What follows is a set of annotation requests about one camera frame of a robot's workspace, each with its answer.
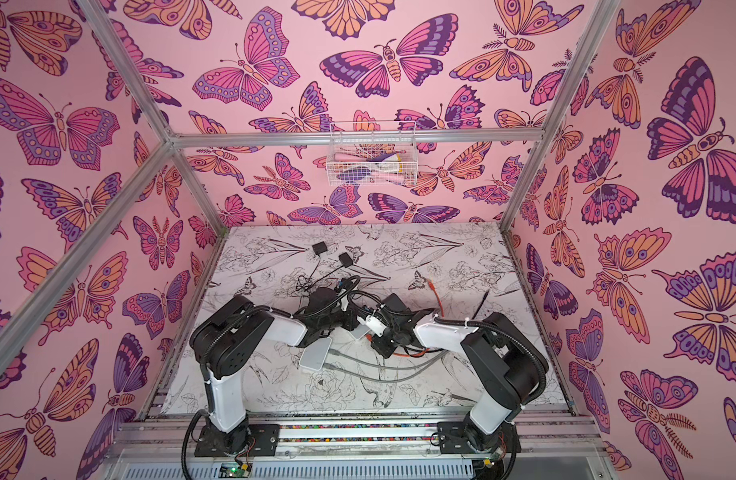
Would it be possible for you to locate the aluminium frame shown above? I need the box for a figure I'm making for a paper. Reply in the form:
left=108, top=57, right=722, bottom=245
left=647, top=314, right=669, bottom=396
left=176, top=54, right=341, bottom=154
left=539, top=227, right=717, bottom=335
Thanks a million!
left=0, top=1, right=619, bottom=374

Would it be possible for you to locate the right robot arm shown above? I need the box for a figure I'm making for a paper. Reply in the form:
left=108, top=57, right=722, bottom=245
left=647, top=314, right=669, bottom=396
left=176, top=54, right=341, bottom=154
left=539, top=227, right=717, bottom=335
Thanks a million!
left=357, top=303, right=549, bottom=452

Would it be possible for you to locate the black adapter cable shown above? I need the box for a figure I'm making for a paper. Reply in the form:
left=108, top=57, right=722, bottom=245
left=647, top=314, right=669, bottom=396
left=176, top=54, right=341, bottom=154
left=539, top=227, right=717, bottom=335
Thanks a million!
left=292, top=251, right=393, bottom=301

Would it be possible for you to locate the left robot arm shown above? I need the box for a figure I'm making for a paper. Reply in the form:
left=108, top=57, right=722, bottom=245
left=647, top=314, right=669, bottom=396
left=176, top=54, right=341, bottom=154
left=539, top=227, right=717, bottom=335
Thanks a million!
left=189, top=287, right=348, bottom=455

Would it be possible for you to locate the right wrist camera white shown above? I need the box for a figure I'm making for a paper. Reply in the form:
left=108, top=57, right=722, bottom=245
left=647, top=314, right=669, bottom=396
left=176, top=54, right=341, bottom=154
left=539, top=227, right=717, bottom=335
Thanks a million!
left=361, top=315, right=387, bottom=337

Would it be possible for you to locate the grey ethernet cable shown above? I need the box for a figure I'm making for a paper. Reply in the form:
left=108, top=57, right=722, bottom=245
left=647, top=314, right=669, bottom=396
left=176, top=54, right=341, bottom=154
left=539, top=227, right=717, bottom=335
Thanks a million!
left=327, top=347, right=447, bottom=371
left=322, top=356, right=450, bottom=384

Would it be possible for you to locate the white wire basket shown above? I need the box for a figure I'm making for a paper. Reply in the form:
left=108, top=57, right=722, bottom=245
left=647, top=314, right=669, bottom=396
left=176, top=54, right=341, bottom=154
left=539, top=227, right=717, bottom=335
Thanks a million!
left=324, top=120, right=419, bottom=188

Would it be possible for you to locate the black power adapter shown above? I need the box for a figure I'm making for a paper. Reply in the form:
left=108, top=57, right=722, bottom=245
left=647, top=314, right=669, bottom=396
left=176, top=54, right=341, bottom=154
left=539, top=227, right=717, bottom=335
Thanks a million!
left=312, top=241, right=328, bottom=256
left=339, top=252, right=354, bottom=268

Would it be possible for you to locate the red ethernet cable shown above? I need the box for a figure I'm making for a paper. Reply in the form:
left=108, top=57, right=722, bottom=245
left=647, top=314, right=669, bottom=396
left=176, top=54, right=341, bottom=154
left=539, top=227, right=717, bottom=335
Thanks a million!
left=397, top=278, right=446, bottom=359

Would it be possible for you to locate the black power adapter near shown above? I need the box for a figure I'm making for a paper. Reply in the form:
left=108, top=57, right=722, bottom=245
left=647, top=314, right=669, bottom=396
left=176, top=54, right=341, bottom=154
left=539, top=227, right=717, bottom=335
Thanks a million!
left=339, top=252, right=354, bottom=268

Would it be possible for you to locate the black power adapter far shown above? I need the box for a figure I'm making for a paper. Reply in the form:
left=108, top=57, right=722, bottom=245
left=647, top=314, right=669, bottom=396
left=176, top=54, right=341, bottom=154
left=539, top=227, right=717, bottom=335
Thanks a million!
left=312, top=241, right=328, bottom=256

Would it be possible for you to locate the front aluminium rail base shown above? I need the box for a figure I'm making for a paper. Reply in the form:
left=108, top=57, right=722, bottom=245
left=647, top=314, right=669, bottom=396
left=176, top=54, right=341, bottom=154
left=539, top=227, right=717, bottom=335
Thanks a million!
left=99, top=410, right=617, bottom=479

